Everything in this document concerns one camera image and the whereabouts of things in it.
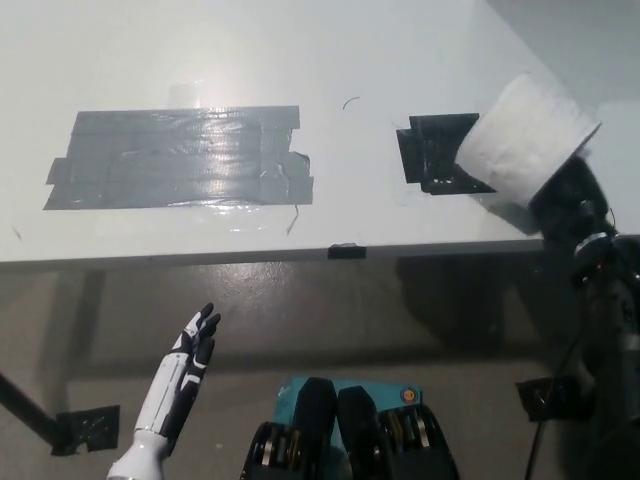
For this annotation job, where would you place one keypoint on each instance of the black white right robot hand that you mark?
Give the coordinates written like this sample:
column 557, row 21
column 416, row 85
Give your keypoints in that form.
column 570, row 195

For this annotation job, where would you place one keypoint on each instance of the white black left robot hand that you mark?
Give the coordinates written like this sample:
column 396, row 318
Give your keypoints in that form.
column 167, row 385

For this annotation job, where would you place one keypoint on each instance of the white toilet paper roll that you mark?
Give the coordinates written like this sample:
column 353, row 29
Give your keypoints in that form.
column 520, row 140

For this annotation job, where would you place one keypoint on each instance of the black table leg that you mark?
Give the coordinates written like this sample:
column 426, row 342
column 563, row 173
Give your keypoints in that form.
column 27, row 412

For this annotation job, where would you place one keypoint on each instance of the small black edge tape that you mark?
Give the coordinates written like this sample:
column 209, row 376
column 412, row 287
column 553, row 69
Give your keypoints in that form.
column 346, row 251

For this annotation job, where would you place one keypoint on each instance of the grey duct tape patch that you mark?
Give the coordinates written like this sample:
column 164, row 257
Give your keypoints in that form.
column 170, row 160

